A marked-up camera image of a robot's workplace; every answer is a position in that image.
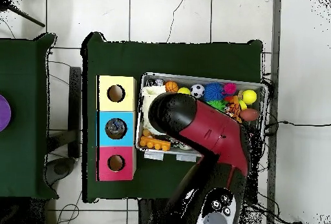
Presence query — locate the cream yellow cloth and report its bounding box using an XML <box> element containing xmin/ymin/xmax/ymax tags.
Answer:
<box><xmin>142</xmin><ymin>86</ymin><xmax>161</xmax><ymax>121</ymax></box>

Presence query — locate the orange rubber toy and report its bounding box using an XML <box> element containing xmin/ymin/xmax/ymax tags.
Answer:
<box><xmin>138</xmin><ymin>134</ymin><xmax>171</xmax><ymax>152</ymax></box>

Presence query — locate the clear plastic packet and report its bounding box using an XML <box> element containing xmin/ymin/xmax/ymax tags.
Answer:
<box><xmin>107</xmin><ymin>119</ymin><xmax>128</xmax><ymax>138</ymax></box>

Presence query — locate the clear mesh bin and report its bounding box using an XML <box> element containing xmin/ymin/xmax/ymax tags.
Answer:
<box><xmin>134</xmin><ymin>71</ymin><xmax>270</xmax><ymax>163</ymax></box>

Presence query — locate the wooden box with three holes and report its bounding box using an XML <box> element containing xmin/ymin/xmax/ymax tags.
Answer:
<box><xmin>96</xmin><ymin>74</ymin><xmax>138</xmax><ymax>183</ymax></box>

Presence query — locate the small orange basketball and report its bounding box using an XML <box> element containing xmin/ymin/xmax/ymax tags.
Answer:
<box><xmin>165</xmin><ymin>81</ymin><xmax>180</xmax><ymax>94</ymax></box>

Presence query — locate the small soccer ball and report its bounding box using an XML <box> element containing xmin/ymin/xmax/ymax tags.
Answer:
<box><xmin>190</xmin><ymin>83</ymin><xmax>206</xmax><ymax>99</ymax></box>

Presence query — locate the blue spiky ball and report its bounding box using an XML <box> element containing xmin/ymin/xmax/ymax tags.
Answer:
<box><xmin>203</xmin><ymin>81</ymin><xmax>226</xmax><ymax>103</ymax></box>

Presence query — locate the green spiky ball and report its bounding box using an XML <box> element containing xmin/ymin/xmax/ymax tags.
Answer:
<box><xmin>208</xmin><ymin>99</ymin><xmax>228</xmax><ymax>112</ymax></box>

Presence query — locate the pink spiky ball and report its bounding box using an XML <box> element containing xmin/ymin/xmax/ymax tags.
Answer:
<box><xmin>222</xmin><ymin>82</ymin><xmax>238</xmax><ymax>96</ymax></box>

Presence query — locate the brown toy football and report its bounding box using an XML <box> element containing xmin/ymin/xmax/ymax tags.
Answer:
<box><xmin>240</xmin><ymin>107</ymin><xmax>260</xmax><ymax>123</ymax></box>

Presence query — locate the green side table cloth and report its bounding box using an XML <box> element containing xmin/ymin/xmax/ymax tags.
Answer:
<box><xmin>0</xmin><ymin>32</ymin><xmax>59</xmax><ymax>201</ymax></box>

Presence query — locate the purple disc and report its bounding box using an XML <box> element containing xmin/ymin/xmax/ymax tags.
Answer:
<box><xmin>0</xmin><ymin>94</ymin><xmax>12</xmax><ymax>132</ymax></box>

